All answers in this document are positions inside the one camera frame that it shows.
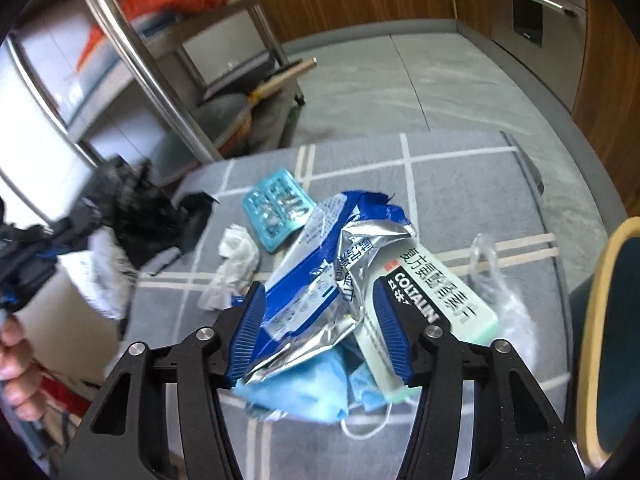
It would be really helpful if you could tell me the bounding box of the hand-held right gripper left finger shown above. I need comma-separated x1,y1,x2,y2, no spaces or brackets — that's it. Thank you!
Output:
65,281,268,480

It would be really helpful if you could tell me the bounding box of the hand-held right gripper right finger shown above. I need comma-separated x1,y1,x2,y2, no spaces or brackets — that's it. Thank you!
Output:
372,277,576,480

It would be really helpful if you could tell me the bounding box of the mint green medicine box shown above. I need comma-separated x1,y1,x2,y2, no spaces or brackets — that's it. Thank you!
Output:
352,240,501,403

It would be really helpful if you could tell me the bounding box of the white tissue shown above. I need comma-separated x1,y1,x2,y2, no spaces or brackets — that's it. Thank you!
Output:
198,225,261,311

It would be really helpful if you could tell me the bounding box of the blue face mask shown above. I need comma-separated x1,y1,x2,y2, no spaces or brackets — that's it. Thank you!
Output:
232,345,396,441

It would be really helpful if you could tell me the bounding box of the blue silver foil wrapper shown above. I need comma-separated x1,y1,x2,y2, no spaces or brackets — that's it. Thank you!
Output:
240,190,416,386

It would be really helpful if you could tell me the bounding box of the teal blister pack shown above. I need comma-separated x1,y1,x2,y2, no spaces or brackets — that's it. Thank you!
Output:
242,167,317,253

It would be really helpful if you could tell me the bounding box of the black trash bag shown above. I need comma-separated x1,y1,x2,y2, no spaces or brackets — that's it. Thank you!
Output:
90,157,221,273

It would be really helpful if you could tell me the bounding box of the person's left hand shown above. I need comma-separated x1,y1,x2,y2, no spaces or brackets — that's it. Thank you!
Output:
0,317,48,406

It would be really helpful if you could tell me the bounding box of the white printed paper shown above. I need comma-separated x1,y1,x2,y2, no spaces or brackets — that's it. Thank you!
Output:
57,232,133,321

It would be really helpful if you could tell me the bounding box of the clear plastic bag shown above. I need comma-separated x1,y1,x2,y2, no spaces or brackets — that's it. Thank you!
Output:
470,232,538,376

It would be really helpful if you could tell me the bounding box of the grey plaid mat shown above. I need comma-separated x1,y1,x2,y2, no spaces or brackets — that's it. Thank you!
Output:
120,130,576,480

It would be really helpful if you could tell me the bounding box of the dark table tennis paddle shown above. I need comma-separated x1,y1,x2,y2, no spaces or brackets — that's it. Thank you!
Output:
150,125,221,186

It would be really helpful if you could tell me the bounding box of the clear plastic storage box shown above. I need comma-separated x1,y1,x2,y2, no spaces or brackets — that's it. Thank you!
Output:
55,10,168,128

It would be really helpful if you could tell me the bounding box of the metal shelf rack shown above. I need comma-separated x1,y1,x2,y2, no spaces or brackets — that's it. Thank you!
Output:
0,0,306,181

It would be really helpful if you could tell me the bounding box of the wooden rim teal chair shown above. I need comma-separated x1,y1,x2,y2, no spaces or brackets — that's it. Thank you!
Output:
567,217,640,471

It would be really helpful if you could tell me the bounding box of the orange plastic bag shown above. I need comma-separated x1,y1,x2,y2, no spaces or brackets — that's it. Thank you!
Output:
75,25,121,71

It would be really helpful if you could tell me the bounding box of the stainless steel appliance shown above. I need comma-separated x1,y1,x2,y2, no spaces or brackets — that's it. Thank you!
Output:
482,0,591,113

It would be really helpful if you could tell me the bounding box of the wooden handle table tennis paddle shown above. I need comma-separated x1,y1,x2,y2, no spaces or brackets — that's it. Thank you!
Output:
197,58,318,156

